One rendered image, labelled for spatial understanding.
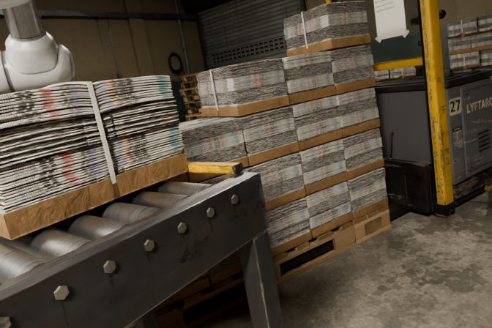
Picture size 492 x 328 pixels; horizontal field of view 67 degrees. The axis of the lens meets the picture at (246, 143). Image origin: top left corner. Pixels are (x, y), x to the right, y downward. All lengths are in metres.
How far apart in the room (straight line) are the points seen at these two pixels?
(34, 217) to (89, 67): 8.33
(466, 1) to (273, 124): 6.43
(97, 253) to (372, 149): 1.82
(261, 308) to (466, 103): 2.04
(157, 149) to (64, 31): 8.15
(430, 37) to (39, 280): 2.10
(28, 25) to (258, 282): 1.10
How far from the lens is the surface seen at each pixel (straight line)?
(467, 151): 2.67
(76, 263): 0.54
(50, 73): 1.52
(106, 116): 0.76
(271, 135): 1.74
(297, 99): 1.82
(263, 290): 0.82
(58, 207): 0.72
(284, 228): 1.85
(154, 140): 0.82
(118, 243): 0.56
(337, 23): 2.05
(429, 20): 2.29
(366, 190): 2.20
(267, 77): 1.74
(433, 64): 2.29
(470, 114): 2.66
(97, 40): 9.22
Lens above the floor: 0.99
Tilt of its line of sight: 10 degrees down
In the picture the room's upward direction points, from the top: 10 degrees counter-clockwise
